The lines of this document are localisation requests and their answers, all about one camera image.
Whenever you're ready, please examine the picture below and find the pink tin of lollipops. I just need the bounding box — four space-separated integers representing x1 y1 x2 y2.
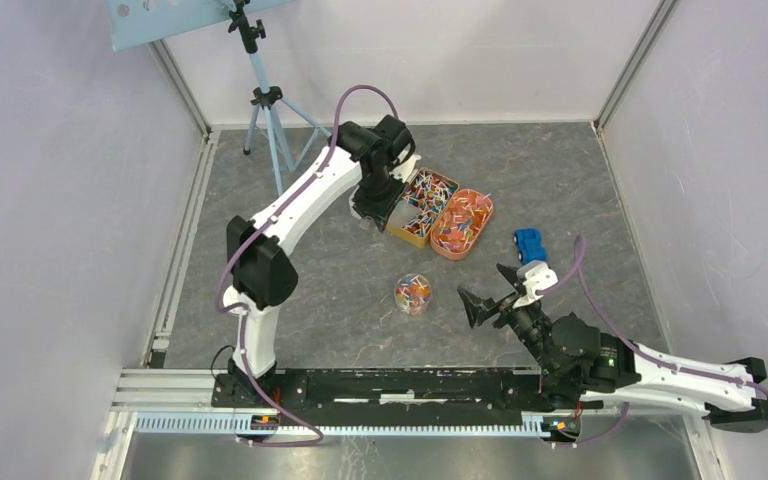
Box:
429 189 494 261

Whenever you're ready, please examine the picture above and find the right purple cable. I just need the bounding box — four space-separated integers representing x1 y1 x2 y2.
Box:
533 235 768 449

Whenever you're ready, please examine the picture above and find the yellow tin of lollipops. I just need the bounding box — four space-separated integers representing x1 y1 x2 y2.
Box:
386 167 460 248

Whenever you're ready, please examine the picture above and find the blue toy brick car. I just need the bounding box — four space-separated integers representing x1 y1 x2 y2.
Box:
513 228 548 265

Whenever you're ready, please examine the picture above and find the light blue perforated plate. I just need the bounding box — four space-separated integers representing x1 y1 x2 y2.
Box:
104 0 290 51

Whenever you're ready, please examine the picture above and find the clear plastic scoop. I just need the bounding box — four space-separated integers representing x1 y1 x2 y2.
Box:
359 201 421 231

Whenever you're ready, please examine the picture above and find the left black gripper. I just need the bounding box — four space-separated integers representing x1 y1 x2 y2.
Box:
353 169 410 234

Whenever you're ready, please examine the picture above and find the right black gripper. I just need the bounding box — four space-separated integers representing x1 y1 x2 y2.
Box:
454 264 557 376

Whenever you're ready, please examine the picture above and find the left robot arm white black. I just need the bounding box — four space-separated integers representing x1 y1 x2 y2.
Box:
217 115 417 408

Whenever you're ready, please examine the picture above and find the white toothed cable duct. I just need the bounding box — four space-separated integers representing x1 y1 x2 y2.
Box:
134 412 580 442

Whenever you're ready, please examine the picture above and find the light blue tripod stand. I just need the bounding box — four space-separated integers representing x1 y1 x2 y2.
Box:
222 0 330 195

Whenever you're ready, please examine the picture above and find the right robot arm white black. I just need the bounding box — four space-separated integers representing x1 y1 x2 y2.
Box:
457 261 768 433

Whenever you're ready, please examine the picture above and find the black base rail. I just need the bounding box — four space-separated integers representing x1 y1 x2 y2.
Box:
211 366 585 427

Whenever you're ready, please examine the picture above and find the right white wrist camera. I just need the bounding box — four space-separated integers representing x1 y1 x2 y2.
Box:
513 260 558 308

